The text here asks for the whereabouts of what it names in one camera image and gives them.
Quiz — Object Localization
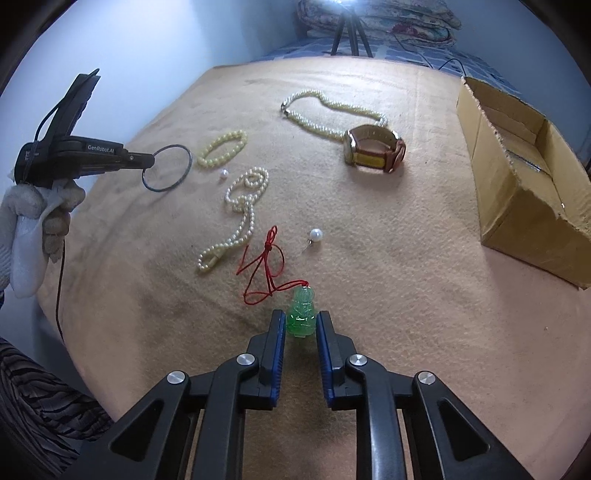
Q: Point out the long white pearl strand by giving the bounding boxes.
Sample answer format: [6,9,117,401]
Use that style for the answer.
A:
[196,166,271,274]

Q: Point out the striped dark sleeve forearm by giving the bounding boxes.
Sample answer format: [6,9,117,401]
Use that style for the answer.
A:
[1,339,113,479]

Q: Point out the yellow bead bracelet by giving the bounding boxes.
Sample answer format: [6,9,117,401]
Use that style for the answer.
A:
[196,129,249,169]

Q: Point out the white pearl earring stud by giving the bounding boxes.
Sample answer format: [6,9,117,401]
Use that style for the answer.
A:
[304,228,324,251]

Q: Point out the blue patterned bed sheet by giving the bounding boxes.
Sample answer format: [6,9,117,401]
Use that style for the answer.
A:
[259,37,521,96]

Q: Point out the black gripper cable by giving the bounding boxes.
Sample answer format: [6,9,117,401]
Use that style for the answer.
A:
[55,230,70,340]

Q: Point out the brown cardboard box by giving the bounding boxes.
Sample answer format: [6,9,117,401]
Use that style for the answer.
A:
[457,77,590,289]

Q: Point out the green jade pendant red cord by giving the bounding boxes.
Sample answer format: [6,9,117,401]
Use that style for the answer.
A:
[237,225,319,340]

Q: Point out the dark blue bangle ring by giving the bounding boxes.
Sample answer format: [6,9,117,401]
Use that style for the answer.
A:
[141,144,194,193]

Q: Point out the brown leather wrist watch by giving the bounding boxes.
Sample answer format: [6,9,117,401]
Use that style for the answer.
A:
[344,124,407,174]

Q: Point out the black cable on bed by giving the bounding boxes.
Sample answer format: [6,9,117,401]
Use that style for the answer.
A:
[392,36,470,75]

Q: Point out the folded floral quilts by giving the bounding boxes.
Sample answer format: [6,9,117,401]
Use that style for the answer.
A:
[297,0,462,46]

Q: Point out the white gloved left hand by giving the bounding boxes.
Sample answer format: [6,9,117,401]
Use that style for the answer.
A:
[1,180,85,298]

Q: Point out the thick cream pearl necklace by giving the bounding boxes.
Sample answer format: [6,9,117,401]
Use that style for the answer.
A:
[279,90,389,142]

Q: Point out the black tripod stand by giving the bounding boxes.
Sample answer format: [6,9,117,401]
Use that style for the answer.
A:
[329,9,374,58]

